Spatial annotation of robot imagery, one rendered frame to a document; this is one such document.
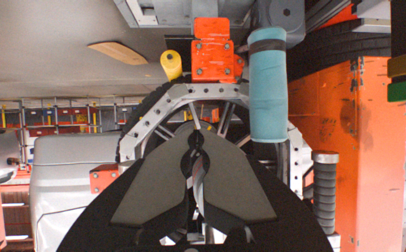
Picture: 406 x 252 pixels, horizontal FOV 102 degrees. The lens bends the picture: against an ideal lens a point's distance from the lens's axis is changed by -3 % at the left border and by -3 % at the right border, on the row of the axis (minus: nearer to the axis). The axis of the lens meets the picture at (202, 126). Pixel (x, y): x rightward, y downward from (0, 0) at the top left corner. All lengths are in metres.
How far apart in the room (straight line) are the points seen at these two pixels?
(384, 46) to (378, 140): 0.50
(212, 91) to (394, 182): 0.60
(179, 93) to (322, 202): 0.41
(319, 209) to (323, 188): 0.04
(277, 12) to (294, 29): 0.08
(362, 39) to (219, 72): 0.71
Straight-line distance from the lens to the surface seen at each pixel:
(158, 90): 0.59
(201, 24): 0.55
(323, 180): 0.38
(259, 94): 0.42
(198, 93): 0.50
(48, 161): 1.23
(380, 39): 1.07
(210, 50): 0.52
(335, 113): 0.69
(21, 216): 15.05
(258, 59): 0.43
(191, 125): 1.05
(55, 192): 1.25
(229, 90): 0.51
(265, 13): 0.75
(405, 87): 0.50
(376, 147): 0.69
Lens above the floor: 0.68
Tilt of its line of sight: 2 degrees up
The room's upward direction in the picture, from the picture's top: 178 degrees clockwise
